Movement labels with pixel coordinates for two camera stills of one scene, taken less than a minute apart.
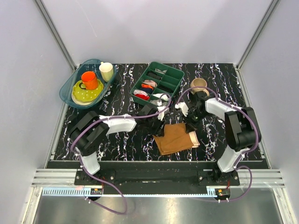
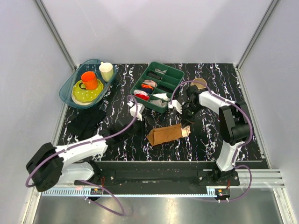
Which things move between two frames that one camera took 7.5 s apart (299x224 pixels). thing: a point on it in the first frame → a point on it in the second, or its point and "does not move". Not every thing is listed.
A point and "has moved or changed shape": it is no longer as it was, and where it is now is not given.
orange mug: [89, 80] does not move
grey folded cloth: [160, 71] does not move
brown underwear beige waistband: [176, 138] has moved or changed shape
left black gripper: [159, 131] → [142, 126]
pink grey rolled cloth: [150, 82] does not move
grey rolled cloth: [156, 102] does not move
